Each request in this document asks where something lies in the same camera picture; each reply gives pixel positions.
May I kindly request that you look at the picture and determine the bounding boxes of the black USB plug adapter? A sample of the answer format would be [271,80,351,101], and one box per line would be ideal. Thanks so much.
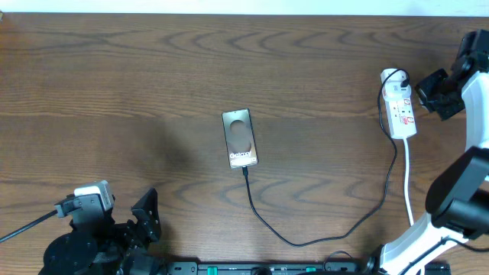
[400,78,410,88]

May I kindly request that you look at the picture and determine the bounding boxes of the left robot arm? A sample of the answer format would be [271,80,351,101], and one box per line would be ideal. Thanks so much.
[40,189,167,274]

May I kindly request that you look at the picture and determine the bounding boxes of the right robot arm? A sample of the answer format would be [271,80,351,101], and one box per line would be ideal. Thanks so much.
[365,30,488,274]

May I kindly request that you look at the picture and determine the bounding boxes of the black USB-C charging cable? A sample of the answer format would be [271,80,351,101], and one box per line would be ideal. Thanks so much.
[241,68,411,248]

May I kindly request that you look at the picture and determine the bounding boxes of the white power strip red switches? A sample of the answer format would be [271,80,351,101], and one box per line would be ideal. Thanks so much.
[381,68,416,140]

